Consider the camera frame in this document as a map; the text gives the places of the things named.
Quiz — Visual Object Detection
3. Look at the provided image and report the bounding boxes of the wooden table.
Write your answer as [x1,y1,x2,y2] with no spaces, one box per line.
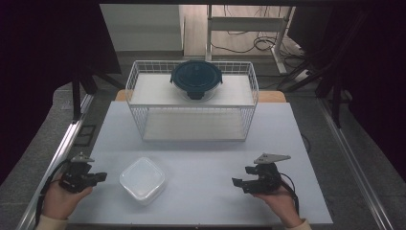
[114,89,287,104]

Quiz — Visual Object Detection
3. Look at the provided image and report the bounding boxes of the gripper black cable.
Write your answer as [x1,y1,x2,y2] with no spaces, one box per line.
[279,172,301,216]
[34,158,73,225]

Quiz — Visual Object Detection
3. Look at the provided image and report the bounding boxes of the white desk frame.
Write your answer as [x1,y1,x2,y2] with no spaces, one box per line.
[204,4,296,75]

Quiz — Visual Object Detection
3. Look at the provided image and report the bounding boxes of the white power strip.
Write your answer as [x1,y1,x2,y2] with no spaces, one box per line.
[291,68,312,82]

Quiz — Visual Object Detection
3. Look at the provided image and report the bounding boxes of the black floor cables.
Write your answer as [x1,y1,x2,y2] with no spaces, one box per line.
[210,5,309,61]

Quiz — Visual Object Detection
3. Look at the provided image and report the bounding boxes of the black stand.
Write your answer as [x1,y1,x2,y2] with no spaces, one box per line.
[71,63,126,124]
[276,6,363,128]

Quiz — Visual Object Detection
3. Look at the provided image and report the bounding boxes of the square clear plastic container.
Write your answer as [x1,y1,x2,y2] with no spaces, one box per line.
[119,156,167,205]

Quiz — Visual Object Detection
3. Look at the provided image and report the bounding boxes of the white cabinet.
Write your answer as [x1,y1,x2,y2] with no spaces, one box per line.
[100,3,185,53]

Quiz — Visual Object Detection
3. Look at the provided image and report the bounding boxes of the round dark-lidded glass container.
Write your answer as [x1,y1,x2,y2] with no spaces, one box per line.
[169,59,223,103]

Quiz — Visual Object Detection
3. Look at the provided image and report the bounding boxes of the thin black cable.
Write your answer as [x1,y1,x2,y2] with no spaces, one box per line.
[301,133,311,154]

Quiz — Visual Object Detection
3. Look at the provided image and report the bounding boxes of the person's left hand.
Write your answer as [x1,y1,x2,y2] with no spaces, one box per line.
[42,182,94,219]

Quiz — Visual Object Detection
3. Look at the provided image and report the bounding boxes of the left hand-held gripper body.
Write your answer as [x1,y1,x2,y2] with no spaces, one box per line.
[59,152,96,194]

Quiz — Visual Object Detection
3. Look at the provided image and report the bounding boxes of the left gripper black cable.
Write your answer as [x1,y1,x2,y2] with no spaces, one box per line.
[34,158,73,225]

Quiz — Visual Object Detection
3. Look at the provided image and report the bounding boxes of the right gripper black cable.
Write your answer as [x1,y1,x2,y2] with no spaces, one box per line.
[279,172,301,216]

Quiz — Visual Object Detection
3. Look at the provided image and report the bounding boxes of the person's right hand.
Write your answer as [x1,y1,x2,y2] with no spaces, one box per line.
[254,186,305,228]

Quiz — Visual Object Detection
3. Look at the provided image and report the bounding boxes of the white wire rack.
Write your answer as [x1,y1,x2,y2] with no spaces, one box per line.
[124,59,259,143]

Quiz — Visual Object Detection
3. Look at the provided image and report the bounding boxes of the black floor plate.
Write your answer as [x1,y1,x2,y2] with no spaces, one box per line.
[74,124,97,148]

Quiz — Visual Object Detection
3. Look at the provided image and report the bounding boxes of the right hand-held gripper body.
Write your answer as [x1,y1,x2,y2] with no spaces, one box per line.
[252,152,292,195]

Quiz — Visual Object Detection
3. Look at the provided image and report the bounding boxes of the aluminium rail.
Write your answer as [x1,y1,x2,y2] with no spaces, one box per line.
[317,95,395,230]
[15,94,95,230]

